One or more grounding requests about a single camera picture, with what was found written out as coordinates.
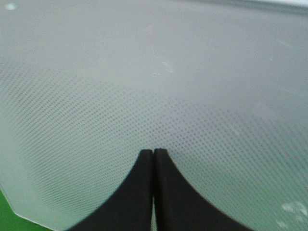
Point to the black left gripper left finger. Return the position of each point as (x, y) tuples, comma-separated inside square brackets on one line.
[(129, 208)]

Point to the white microwave door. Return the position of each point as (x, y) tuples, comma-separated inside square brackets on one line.
[(221, 84)]

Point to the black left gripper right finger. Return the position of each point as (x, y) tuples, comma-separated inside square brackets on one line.
[(179, 207)]

